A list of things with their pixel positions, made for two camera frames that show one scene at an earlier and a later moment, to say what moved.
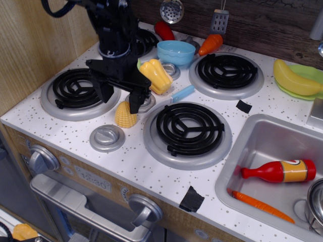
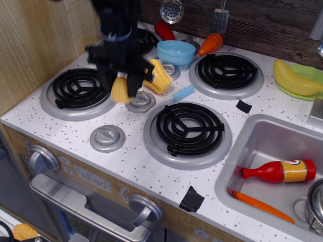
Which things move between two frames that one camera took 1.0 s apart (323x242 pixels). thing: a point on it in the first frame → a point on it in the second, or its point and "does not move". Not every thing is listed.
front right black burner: (187, 135) does not move
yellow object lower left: (23, 231) does not move
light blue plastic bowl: (175, 52) does not move
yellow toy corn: (123, 117) → (119, 91)
